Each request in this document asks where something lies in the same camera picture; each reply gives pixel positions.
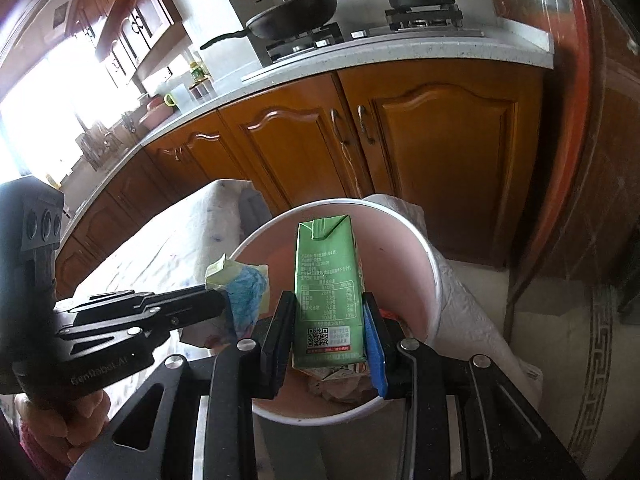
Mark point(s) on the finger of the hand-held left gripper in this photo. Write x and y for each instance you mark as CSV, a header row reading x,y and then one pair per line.
x,y
165,307
110,340

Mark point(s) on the wooden wall cabinets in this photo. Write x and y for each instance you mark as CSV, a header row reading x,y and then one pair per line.
x,y
145,15

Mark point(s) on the dish rack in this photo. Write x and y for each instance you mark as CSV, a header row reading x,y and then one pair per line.
x,y
100,142

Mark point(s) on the green label bottle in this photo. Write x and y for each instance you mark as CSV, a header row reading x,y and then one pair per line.
x,y
198,72

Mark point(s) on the pink bowl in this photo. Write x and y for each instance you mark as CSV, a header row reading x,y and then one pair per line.
x,y
152,117

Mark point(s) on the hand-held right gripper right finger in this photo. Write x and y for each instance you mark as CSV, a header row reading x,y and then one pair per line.
x,y
375,357

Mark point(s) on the wooden door frame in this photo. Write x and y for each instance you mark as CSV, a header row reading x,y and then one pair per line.
x,y
590,110

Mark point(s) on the kitchen window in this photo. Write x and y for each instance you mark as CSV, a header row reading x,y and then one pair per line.
x,y
40,110

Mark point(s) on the green drink carton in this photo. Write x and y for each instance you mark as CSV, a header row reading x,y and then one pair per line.
x,y
325,290

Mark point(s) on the green cup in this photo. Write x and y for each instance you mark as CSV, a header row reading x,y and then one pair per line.
x,y
170,100

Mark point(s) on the pale blue packet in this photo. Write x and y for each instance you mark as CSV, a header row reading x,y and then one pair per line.
x,y
245,295

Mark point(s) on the white kitchen countertop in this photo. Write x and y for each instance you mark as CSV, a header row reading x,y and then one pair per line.
x,y
450,55

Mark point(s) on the black wok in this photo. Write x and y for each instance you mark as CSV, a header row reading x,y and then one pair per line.
x,y
295,12

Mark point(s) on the crumpled printed paper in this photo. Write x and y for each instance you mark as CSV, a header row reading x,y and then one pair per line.
x,y
335,385

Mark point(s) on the person's left hand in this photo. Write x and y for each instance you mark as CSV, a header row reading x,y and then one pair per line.
x,y
60,430

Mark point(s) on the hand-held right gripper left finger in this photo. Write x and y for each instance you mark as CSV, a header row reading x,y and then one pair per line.
x,y
280,342

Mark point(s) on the pink waste bin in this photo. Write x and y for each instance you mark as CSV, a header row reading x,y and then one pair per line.
x,y
395,260

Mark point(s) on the wooden base cabinets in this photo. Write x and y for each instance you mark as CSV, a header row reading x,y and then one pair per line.
x,y
440,160

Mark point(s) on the gas stove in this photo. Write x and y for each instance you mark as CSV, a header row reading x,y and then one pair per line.
x,y
325,42

